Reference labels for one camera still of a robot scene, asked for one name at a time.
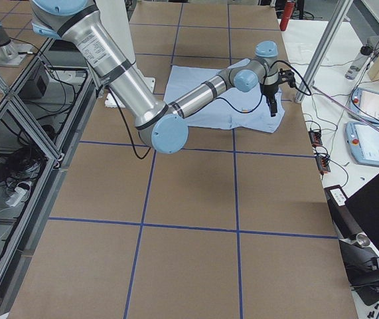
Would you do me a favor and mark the aluminium frame post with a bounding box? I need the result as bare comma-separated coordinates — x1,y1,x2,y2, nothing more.
300,0,353,92

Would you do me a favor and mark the black box with label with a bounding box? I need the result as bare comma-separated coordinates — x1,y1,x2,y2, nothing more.
324,185,371,248

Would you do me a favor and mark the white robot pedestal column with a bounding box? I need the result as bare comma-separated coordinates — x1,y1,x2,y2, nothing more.
96,0,137,66

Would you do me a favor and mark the near blue teach pendant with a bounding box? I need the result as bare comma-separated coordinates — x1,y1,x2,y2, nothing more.
345,121,379,167

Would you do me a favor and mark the aluminium frame rack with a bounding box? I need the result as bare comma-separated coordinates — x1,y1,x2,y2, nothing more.
0,40,96,315

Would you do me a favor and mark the far blue teach pendant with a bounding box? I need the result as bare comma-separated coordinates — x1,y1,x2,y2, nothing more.
350,88,379,124

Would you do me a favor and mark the red cylinder bottle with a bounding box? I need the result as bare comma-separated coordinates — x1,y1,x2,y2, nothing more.
279,0,295,31

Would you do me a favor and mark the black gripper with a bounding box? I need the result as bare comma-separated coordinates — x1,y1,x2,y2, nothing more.
262,72,279,116

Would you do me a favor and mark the brown paper table cover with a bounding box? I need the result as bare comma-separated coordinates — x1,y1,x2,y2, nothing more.
6,2,360,319

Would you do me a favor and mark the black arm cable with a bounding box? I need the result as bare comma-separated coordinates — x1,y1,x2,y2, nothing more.
108,61,313,160

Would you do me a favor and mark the light blue t-shirt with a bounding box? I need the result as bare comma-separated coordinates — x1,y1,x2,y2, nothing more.
163,65,285,133

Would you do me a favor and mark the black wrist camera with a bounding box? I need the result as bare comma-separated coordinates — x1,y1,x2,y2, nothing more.
278,68,297,88

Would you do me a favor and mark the blue teach pendant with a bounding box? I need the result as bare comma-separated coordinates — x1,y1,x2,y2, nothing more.
350,88,379,124
345,121,379,167

